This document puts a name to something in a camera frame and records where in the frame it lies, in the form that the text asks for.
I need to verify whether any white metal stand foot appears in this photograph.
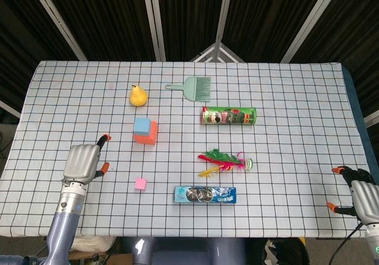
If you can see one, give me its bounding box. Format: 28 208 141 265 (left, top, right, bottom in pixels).
189 41 245 63

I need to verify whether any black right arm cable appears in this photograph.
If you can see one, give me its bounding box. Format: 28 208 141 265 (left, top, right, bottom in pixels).
327 222 364 265

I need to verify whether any light blue checked tablecloth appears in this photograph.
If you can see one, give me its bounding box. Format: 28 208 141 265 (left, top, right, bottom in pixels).
0 60 371 238

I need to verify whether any colourful feather shuttlecock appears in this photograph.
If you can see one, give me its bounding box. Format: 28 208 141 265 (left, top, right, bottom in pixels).
197 148 254 178

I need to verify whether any white plastic bag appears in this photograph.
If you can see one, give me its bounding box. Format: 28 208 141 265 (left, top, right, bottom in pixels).
69 235 116 253

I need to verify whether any blue Oreo cookie box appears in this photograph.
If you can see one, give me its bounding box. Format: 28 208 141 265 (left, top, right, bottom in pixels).
174 186 237 205

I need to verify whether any grey-blue robot torso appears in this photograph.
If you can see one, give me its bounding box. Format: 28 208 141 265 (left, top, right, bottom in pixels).
118 237 248 265

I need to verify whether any yellow plastic pear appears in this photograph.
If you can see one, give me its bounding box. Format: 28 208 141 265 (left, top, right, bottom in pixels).
129 84 148 107

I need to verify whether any black folding partition screen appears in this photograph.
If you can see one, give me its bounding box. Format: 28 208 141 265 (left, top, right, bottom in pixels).
0 0 379 129

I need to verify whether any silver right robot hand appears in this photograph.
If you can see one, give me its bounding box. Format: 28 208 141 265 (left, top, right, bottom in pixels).
325 165 379 226

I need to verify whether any medium blue foam cube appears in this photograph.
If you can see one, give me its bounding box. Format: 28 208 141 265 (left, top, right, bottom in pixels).
133 117 152 137

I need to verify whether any large orange foam cube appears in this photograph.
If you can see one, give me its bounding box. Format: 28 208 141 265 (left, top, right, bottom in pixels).
133 120 159 146

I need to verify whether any green Pringles can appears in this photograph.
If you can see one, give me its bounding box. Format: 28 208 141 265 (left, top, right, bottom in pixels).
201 106 257 126

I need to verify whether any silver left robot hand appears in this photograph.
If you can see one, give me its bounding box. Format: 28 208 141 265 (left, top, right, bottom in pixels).
62 133 112 186

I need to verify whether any green plastic comb brush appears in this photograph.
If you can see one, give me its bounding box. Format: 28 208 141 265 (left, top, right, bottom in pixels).
165 76 211 103

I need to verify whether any brown cardboard box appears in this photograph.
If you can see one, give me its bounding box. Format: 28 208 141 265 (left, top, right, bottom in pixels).
68 248 134 265

